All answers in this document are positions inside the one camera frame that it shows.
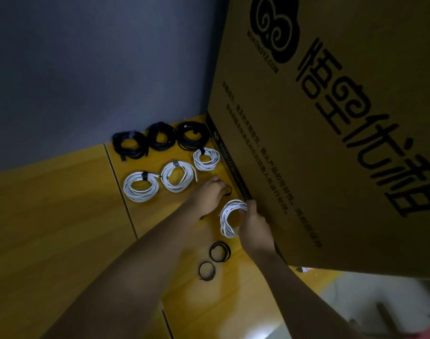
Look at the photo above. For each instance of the person's left hand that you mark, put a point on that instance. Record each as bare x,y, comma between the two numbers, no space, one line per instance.
206,197

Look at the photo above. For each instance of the person's right hand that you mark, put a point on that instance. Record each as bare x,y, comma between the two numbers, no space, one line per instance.
257,233

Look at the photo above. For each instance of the person's left forearm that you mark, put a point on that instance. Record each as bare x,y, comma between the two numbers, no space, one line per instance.
123,279

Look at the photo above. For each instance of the person's right forearm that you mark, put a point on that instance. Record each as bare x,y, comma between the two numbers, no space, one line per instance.
300,300

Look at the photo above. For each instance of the small white packet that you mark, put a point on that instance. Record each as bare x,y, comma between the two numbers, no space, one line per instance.
304,269

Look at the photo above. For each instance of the cardboard box with black print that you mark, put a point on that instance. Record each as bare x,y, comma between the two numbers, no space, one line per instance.
342,123

